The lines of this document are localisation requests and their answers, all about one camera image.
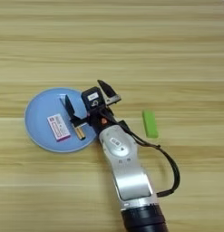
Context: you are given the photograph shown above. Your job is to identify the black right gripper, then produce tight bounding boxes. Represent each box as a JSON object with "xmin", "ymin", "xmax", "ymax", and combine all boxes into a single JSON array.
[{"xmin": 64, "ymin": 79, "xmax": 122, "ymax": 134}]

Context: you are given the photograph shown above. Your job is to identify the round blue plate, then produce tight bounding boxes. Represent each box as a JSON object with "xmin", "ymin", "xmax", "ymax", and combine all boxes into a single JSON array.
[{"xmin": 24, "ymin": 87, "xmax": 100, "ymax": 153}]

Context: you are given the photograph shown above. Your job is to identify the green rectangular block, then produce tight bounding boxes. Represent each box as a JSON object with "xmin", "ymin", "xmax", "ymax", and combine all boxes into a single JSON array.
[{"xmin": 141, "ymin": 109, "xmax": 160, "ymax": 140}]

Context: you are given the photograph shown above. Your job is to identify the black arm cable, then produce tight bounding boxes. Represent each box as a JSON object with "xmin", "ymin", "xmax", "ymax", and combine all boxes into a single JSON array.
[{"xmin": 117, "ymin": 120, "xmax": 181, "ymax": 198}]

